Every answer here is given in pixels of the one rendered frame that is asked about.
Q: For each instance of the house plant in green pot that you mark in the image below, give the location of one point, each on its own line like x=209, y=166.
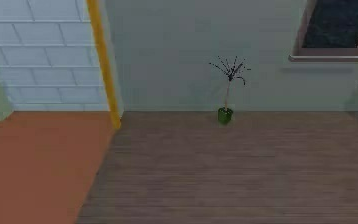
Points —
x=225, y=115

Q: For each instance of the pink framed window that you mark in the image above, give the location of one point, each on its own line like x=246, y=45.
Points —
x=337, y=26

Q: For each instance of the yellow door frame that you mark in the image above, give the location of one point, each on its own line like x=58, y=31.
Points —
x=103, y=63

